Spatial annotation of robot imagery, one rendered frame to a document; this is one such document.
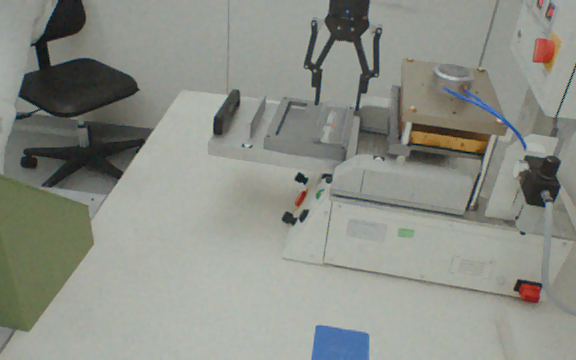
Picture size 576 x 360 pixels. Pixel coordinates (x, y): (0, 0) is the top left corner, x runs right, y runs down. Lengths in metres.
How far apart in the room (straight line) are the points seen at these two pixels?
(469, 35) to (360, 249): 1.70
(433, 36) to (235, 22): 0.92
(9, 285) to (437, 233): 0.75
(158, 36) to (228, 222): 1.66
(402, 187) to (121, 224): 0.62
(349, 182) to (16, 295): 0.60
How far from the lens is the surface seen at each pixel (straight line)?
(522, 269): 1.13
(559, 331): 1.10
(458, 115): 0.98
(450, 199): 1.02
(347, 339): 1.00
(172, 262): 1.12
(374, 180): 0.99
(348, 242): 1.07
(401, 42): 2.59
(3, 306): 1.03
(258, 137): 1.10
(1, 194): 0.88
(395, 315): 1.06
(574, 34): 0.91
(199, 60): 2.72
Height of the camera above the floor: 1.51
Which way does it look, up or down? 33 degrees down
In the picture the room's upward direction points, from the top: 5 degrees clockwise
